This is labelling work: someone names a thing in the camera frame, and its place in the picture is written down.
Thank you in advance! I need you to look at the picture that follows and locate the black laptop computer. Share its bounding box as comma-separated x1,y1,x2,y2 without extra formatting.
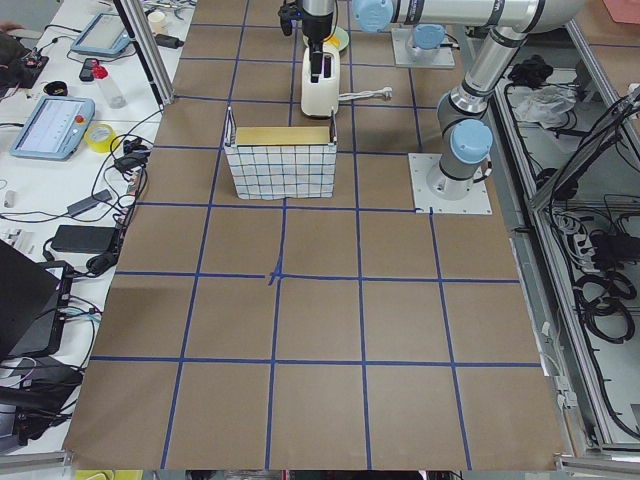
1,242,72,360

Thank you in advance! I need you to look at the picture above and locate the clear plastic bottle red cap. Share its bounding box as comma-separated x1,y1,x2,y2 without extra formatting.
92,62,127,109

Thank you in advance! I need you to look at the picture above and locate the checkered fabric storage box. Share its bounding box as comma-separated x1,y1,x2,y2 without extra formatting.
224,108,338,200

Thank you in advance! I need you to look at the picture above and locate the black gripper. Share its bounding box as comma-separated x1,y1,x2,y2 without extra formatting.
301,13,333,83

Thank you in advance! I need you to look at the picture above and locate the blue teach pendant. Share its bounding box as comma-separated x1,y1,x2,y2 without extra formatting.
10,96,95,161
70,13,131,57

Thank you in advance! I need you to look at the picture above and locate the blue teach pendant near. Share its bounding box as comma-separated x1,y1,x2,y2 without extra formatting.
10,96,95,161

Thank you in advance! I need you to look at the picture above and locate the white paper cup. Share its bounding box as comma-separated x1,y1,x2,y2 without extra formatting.
147,11,167,34

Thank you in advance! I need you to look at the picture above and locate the black laptop power brick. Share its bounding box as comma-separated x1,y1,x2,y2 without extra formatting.
51,225,117,254

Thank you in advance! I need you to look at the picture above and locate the green plate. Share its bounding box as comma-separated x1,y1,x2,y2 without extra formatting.
324,26,349,52

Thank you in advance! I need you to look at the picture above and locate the yellow tape roll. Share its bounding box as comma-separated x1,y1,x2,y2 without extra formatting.
83,123,116,153

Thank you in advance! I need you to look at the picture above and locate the white toaster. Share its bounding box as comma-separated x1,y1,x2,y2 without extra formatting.
301,43,340,118

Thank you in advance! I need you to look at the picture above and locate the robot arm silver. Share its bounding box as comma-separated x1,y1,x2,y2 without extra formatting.
353,0,584,66
353,0,584,201

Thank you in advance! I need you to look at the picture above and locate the crumpled white cloth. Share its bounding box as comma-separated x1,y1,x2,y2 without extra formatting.
514,86,576,128

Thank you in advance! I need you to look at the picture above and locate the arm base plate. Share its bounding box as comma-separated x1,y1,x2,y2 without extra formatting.
408,153,492,215
391,24,455,69

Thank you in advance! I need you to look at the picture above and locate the aluminium frame post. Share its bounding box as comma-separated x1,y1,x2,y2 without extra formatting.
114,0,175,108

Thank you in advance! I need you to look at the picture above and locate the small black bowl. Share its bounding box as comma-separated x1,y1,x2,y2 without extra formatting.
43,81,68,97

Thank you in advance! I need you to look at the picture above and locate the blue teach pendant far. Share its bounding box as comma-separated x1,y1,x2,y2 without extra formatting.
70,13,131,57

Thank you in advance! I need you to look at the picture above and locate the white toaster power cord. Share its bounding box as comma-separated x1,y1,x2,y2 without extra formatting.
337,87,394,104

